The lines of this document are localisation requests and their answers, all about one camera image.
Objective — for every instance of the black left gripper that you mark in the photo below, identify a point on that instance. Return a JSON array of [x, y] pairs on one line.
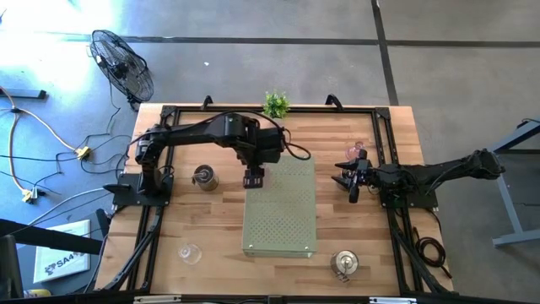
[[266, 148]]

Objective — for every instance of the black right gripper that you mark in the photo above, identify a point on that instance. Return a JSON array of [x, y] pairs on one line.
[[365, 175]]

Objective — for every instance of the pink glass candle holder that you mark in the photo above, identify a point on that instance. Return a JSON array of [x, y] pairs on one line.
[[353, 151]]

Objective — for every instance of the tin candle with brown tag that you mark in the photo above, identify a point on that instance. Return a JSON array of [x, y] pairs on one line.
[[345, 262]]

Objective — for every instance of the clear glass candle holder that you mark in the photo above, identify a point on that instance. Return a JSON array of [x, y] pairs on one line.
[[190, 254]]

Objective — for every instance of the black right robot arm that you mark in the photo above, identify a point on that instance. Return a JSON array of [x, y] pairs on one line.
[[447, 171]]

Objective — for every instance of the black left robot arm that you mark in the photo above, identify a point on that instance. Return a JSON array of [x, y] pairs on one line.
[[190, 133]]

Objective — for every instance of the green perforated metal shelf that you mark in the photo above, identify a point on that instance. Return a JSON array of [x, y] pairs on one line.
[[280, 211]]

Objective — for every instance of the small potted green plant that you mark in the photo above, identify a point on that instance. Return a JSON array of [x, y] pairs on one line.
[[275, 105]]

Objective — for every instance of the black floor fan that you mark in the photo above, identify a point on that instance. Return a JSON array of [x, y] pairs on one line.
[[122, 67]]

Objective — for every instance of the white printed box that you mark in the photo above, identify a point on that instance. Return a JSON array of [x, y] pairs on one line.
[[59, 253]]

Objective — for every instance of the black floor bar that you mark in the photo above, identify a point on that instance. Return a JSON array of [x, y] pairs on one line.
[[25, 94]]

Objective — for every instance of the small yellow object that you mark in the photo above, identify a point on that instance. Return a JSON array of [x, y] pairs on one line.
[[39, 293]]

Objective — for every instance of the black aluminium table frame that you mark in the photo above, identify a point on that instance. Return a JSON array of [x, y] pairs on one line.
[[312, 109]]

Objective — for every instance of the black curved bracket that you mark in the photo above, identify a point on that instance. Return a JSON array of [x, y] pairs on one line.
[[334, 100], [206, 100]]

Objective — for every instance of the silver metal bracket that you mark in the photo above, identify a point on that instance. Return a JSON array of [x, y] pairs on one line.
[[156, 300], [392, 300]]

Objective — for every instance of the grey metal table frame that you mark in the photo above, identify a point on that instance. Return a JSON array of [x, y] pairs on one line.
[[509, 202]]

